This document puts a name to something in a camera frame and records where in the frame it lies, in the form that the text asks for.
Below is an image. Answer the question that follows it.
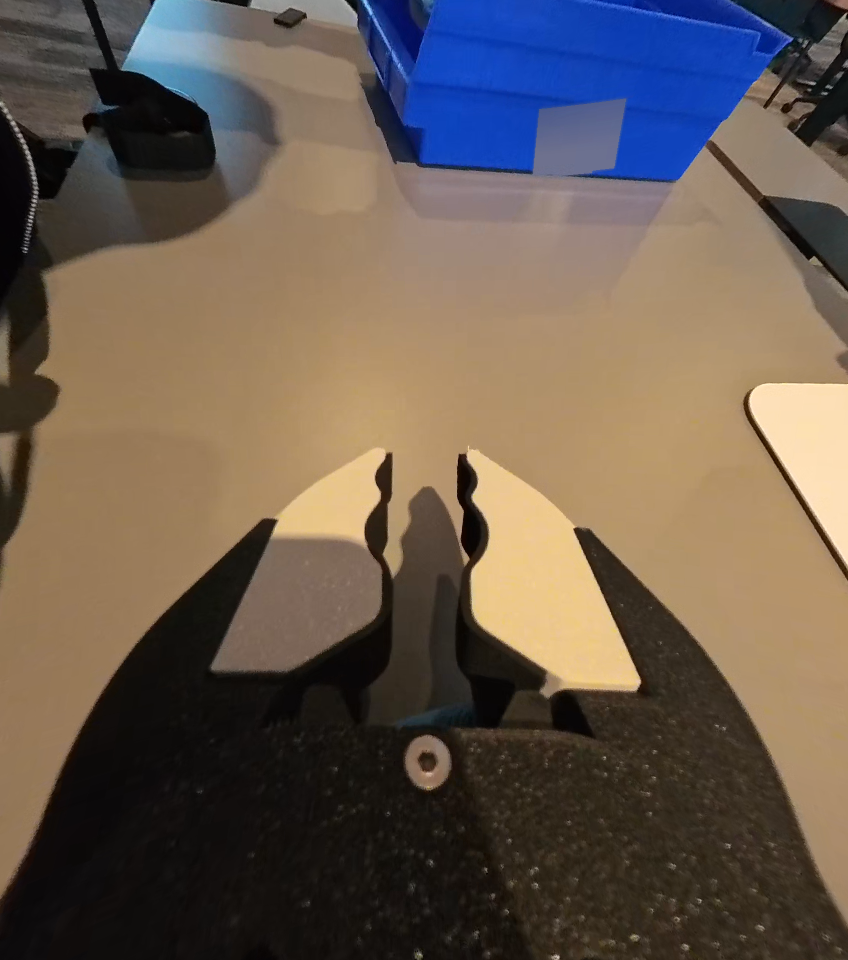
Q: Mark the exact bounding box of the blue plastic bin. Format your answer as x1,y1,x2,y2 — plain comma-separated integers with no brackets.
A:
356,0,794,183

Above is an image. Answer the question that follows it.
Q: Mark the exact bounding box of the black flat pad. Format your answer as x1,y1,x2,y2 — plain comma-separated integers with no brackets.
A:
761,195,848,346

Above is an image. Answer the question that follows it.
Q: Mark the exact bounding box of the white stand base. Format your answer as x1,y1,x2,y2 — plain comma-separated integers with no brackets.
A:
745,382,848,669

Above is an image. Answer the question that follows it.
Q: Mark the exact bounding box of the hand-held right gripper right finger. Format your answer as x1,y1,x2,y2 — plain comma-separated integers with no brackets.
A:
457,447,642,693

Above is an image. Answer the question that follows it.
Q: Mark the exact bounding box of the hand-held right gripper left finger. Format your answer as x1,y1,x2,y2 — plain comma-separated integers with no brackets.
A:
210,447,395,675

